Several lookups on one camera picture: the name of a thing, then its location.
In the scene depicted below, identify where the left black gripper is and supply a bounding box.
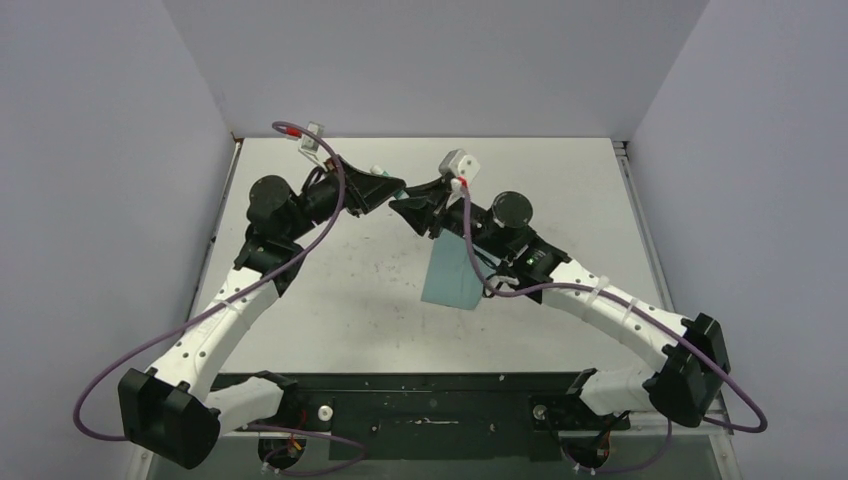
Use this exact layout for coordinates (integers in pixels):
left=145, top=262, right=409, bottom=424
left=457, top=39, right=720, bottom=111
left=283, top=155, right=404, bottom=242

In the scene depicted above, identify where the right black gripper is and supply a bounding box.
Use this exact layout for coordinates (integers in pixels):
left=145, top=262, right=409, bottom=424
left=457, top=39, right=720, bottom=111
left=392, top=176, right=510, bottom=260

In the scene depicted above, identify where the green white glue stick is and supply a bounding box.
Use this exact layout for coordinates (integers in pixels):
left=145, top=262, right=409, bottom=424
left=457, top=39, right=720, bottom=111
left=370, top=165, right=409, bottom=200

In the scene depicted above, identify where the teal envelope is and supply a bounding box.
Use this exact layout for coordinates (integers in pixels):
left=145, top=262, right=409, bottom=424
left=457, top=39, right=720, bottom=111
left=420, top=232, right=483, bottom=311

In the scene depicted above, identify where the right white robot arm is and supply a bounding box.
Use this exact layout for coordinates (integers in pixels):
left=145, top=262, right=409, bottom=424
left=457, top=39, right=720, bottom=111
left=389, top=179, right=730, bottom=428

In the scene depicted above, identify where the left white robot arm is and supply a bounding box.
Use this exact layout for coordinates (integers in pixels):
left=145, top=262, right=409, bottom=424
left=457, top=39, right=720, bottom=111
left=118, top=162, right=406, bottom=469

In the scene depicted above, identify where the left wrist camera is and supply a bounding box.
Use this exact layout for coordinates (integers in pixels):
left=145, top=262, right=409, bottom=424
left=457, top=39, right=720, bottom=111
left=298, top=121, right=325, bottom=166

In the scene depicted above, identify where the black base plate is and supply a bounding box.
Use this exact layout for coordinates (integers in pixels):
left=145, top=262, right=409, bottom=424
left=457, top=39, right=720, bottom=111
left=211, top=370, right=631, bottom=463

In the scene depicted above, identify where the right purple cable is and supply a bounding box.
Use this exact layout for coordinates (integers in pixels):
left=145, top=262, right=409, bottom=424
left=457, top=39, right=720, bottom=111
left=460, top=182, right=769, bottom=477

